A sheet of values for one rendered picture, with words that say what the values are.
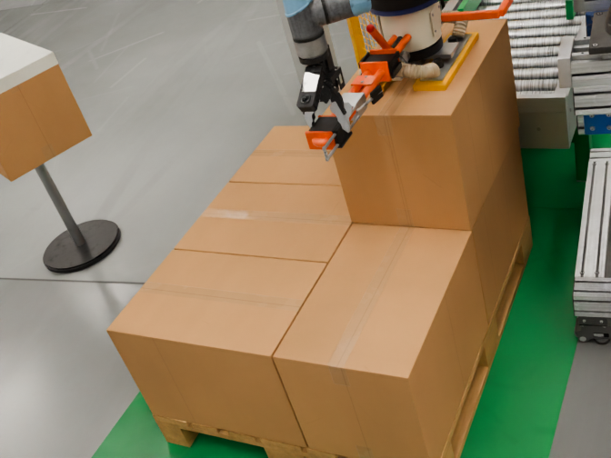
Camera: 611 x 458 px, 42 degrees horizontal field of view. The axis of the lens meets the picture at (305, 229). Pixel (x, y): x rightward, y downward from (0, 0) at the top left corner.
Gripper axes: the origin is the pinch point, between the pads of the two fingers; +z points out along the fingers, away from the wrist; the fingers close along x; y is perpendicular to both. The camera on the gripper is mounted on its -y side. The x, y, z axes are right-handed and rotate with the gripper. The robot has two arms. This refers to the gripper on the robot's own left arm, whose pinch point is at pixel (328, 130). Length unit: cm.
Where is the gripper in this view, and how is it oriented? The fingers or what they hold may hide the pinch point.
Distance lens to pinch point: 197.9
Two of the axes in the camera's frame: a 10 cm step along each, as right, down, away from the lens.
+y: 4.3, -6.1, 6.7
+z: 2.5, 7.9, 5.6
